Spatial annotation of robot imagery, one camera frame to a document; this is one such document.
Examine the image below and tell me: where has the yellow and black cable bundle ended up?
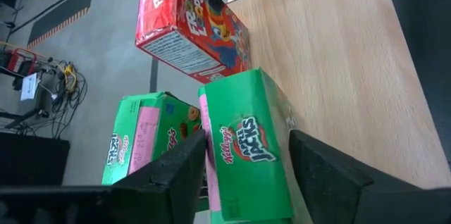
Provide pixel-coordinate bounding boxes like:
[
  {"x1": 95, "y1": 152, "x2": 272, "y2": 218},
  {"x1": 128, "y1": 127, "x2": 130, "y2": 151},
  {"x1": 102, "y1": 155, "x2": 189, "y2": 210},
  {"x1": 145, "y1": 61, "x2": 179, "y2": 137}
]
[{"x1": 35, "y1": 60, "x2": 89, "y2": 140}]

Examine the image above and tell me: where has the red cart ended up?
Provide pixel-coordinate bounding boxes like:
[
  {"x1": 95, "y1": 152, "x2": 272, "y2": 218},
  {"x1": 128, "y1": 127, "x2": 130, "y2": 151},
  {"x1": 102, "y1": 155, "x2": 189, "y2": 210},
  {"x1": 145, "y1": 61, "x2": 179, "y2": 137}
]
[{"x1": 5, "y1": 47, "x2": 39, "y2": 77}]

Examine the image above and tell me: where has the wooden shelf with black frame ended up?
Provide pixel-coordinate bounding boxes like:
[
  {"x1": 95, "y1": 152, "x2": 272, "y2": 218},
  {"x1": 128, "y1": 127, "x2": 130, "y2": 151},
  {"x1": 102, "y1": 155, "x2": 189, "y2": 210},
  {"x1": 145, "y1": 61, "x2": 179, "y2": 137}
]
[{"x1": 211, "y1": 0, "x2": 451, "y2": 224}]

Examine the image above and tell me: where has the Froot Loops cereal box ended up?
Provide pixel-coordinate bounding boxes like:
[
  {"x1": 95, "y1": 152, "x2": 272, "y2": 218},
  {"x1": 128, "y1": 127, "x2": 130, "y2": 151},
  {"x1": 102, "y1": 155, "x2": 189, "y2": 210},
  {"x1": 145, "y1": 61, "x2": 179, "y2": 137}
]
[{"x1": 135, "y1": 0, "x2": 252, "y2": 84}]

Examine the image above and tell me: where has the white paper tag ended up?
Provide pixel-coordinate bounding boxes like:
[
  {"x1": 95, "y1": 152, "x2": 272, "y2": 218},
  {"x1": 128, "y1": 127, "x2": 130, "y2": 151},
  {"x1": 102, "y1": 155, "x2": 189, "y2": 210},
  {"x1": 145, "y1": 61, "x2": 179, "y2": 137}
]
[{"x1": 20, "y1": 72, "x2": 42, "y2": 101}]

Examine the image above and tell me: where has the Apple Jacks cereal box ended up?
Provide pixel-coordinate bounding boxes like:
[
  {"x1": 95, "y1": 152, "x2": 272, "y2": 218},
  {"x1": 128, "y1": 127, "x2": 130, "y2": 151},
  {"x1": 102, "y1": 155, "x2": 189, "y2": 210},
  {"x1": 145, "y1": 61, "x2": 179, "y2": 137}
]
[
  {"x1": 101, "y1": 91, "x2": 202, "y2": 186},
  {"x1": 197, "y1": 68, "x2": 300, "y2": 224}
]

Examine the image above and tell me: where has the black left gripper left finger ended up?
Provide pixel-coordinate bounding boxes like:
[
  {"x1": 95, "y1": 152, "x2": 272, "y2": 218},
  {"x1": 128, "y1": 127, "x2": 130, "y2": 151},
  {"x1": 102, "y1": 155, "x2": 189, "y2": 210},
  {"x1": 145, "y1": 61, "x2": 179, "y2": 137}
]
[{"x1": 0, "y1": 129, "x2": 207, "y2": 224}]

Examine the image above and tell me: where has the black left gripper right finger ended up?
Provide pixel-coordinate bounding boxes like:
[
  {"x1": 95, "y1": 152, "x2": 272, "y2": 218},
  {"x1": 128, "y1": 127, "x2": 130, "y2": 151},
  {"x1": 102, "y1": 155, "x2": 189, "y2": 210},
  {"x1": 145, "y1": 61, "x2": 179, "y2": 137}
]
[{"x1": 288, "y1": 129, "x2": 451, "y2": 224}]

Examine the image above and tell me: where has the black floor mat orange edge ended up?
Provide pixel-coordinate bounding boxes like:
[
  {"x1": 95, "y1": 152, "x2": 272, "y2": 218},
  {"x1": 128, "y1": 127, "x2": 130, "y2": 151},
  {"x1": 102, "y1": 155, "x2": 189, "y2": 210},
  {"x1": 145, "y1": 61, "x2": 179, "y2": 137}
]
[{"x1": 26, "y1": 0, "x2": 95, "y2": 51}]

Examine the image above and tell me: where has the black box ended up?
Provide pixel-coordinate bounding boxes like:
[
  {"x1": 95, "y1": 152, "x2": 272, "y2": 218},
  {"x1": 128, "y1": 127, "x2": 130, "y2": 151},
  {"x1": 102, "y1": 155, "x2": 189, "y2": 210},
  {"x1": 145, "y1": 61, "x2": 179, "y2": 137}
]
[{"x1": 0, "y1": 132, "x2": 70, "y2": 186}]

